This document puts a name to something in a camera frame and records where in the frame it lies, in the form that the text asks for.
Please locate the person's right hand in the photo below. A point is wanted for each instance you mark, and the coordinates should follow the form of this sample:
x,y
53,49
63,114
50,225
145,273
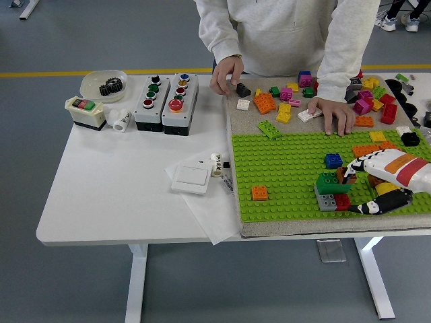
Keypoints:
x,y
225,72

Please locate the person's left hand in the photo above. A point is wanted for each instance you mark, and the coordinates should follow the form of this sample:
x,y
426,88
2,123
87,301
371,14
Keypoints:
x,y
333,111

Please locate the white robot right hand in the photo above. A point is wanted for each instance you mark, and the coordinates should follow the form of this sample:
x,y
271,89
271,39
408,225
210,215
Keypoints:
x,y
397,168

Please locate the dark grey sloped brick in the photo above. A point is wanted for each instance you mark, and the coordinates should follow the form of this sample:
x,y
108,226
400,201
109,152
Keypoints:
x,y
243,91
352,97

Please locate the blue square toy brick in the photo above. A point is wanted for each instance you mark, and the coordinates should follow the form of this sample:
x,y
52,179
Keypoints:
x,y
333,161
303,73

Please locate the brown square toy brick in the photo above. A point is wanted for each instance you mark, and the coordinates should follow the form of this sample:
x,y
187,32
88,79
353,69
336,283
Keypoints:
x,y
340,175
373,181

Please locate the person's left forearm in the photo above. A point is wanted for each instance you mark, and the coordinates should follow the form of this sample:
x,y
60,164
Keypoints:
x,y
336,74

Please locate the person's right forearm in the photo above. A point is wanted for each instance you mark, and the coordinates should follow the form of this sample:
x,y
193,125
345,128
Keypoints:
x,y
222,47

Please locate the orange long toy brick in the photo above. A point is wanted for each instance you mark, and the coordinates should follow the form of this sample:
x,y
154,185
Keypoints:
x,y
389,145
363,149
363,121

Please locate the magenta toy brick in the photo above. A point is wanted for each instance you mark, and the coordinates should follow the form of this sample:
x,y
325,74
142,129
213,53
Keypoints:
x,y
362,107

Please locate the red square toy brick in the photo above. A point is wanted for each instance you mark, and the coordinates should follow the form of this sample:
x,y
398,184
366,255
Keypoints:
x,y
387,98
315,85
342,202

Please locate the black toy brick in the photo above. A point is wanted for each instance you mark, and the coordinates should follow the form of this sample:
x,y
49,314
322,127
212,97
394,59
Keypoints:
x,y
410,139

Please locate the small green toy brick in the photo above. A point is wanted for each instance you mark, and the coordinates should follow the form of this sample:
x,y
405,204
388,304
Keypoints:
x,y
274,92
307,92

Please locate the pink square toy brick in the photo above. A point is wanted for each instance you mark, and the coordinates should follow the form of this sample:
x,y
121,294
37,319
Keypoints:
x,y
286,95
305,81
364,95

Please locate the grey brick with rings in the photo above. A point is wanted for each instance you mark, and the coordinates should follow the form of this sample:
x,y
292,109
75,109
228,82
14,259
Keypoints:
x,y
355,82

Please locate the yellow flat brick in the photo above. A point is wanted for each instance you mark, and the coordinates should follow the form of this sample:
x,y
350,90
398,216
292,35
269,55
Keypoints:
x,y
378,136

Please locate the tiny yellow toy brick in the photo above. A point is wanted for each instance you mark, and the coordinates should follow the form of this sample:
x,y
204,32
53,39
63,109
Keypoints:
x,y
258,92

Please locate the small white toy brick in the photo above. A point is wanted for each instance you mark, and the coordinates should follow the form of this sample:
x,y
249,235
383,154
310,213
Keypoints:
x,y
403,130

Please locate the red sloped brick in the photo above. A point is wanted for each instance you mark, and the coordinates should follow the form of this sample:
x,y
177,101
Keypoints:
x,y
360,74

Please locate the lime green toy brick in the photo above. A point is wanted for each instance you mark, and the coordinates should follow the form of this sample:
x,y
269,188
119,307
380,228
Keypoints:
x,y
378,92

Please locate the orange wide toy brick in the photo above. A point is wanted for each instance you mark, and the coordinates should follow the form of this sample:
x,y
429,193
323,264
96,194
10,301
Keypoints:
x,y
264,104

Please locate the red long toy brick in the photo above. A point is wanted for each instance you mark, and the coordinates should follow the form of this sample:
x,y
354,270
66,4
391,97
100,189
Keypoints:
x,y
389,114

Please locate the green long toy brick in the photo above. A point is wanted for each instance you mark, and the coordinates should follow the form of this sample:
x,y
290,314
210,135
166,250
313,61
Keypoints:
x,y
325,183

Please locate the grey toy brick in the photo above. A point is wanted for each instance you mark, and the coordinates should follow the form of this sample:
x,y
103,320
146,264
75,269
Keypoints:
x,y
326,202

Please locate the orange square toy brick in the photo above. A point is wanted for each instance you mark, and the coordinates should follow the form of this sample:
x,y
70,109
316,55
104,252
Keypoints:
x,y
259,193

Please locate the dark green studded plate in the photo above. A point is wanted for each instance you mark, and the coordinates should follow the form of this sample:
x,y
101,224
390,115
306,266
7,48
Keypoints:
x,y
421,151

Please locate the white double tile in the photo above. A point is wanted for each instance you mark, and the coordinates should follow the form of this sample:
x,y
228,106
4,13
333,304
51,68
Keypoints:
x,y
304,116

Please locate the white square tile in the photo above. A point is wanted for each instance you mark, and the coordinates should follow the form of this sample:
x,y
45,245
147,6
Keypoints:
x,y
242,104

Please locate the pink flat tile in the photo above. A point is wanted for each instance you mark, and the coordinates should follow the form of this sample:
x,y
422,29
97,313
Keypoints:
x,y
294,102

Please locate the small black box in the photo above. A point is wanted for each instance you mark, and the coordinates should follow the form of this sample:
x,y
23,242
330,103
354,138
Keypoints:
x,y
428,119

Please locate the person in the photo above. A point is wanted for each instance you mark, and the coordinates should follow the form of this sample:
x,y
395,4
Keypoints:
x,y
389,22
269,33

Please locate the green flat studded plate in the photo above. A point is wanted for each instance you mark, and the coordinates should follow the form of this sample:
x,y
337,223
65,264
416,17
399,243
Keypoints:
x,y
269,130

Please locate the grey emergency-stop control box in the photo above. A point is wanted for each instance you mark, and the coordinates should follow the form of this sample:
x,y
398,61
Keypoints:
x,y
173,121

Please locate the small green flat piece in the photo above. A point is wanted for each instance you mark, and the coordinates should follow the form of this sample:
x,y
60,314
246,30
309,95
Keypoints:
x,y
401,77

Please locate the grey metal part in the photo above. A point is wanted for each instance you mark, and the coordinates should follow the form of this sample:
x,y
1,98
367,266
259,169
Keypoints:
x,y
408,88

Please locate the lime green studded baseplate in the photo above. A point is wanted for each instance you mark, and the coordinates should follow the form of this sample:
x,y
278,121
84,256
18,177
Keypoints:
x,y
269,161

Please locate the grey four-button control box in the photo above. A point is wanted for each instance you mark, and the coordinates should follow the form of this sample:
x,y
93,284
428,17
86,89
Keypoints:
x,y
143,117

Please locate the silver floor plate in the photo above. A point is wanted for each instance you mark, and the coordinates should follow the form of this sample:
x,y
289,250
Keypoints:
x,y
331,250

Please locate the black metal gear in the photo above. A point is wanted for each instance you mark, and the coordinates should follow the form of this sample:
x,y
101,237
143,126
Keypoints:
x,y
116,85
105,91

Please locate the white table leg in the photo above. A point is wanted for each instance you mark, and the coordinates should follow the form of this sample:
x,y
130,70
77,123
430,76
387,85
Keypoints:
x,y
373,276
136,286

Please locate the printed label strip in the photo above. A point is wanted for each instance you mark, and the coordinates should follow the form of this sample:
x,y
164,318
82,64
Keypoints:
x,y
227,185

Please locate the white pipe tee fitting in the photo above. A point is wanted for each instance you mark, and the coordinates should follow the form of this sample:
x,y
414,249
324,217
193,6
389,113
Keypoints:
x,y
122,122

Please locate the white plastic bowl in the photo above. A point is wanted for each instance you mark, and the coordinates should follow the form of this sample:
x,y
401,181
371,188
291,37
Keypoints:
x,y
90,87

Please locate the white paper sheet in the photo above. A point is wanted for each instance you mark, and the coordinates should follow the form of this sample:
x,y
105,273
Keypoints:
x,y
208,215

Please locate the white table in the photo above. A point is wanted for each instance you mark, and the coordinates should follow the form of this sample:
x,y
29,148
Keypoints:
x,y
101,185

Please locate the white furniture foot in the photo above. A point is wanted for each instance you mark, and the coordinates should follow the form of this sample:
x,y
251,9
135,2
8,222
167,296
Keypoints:
x,y
29,8

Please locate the white wall switch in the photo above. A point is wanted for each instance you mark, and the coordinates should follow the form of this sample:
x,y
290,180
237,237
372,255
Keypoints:
x,y
190,177

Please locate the cream red-green switch box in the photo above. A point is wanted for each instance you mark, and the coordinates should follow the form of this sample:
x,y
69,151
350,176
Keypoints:
x,y
85,117

